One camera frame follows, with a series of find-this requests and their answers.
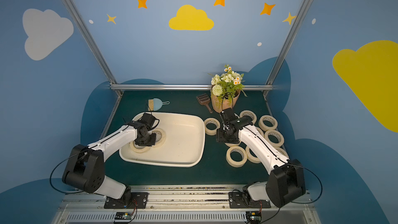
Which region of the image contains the masking tape roll eight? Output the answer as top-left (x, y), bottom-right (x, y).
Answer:
top-left (129, 142), bottom-right (151, 153)

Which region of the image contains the masking tape roll nine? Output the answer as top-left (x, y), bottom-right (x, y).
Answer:
top-left (152, 128), bottom-right (166, 148)

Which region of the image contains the masking tape roll twelve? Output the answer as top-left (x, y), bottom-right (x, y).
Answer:
top-left (226, 146), bottom-right (248, 168)

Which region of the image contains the masking tape roll three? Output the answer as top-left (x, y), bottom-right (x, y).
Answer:
top-left (204, 118), bottom-right (221, 136)

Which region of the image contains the masking tape roll two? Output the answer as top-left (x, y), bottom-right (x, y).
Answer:
top-left (239, 110), bottom-right (257, 124)

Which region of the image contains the masking tape roll five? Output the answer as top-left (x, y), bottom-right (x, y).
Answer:
top-left (245, 146), bottom-right (261, 164)

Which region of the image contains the masking tape roll four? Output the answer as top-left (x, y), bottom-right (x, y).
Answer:
top-left (258, 115), bottom-right (278, 132)

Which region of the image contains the cream plastic storage tray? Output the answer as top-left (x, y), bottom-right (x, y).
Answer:
top-left (119, 112), bottom-right (205, 168)

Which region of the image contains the masking tape roll one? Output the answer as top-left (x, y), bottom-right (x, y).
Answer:
top-left (264, 130), bottom-right (285, 147)

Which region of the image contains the masking tape roll ten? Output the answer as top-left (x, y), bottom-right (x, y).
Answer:
top-left (225, 142), bottom-right (241, 147)

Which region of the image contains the masking tape roll six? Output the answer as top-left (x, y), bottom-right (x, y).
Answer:
top-left (256, 127), bottom-right (264, 137)

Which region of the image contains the masking tape roll eleven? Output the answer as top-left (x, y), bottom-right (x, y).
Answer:
top-left (275, 147), bottom-right (289, 158)

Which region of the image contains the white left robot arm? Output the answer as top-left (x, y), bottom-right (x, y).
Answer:
top-left (62, 119), bottom-right (157, 201)

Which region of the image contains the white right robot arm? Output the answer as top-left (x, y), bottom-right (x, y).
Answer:
top-left (216, 112), bottom-right (306, 207)

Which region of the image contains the blue dustpan with brush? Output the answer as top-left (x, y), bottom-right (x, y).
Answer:
top-left (148, 98), bottom-right (170, 112)

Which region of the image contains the brown plastic scoop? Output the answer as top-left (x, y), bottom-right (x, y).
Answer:
top-left (197, 93), bottom-right (213, 114)

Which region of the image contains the flower pot with white flowers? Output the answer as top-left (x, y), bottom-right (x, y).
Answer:
top-left (210, 64), bottom-right (246, 113)

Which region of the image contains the left circuit board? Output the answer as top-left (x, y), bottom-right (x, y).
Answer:
top-left (114, 212), bottom-right (135, 222)

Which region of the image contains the circuit board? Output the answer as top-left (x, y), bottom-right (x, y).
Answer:
top-left (245, 212), bottom-right (262, 224)
top-left (114, 212), bottom-right (135, 222)

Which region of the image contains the right circuit board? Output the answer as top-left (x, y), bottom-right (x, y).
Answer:
top-left (245, 212), bottom-right (262, 224)

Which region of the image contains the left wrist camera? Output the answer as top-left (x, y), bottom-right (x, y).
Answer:
top-left (138, 113), bottom-right (160, 131)

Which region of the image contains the aluminium frame rail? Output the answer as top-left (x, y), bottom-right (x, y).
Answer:
top-left (110, 84), bottom-right (273, 91)

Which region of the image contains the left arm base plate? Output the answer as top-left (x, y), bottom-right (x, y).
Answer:
top-left (104, 192), bottom-right (149, 209)

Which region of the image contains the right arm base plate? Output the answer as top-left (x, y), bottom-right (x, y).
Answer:
top-left (228, 190), bottom-right (271, 209)

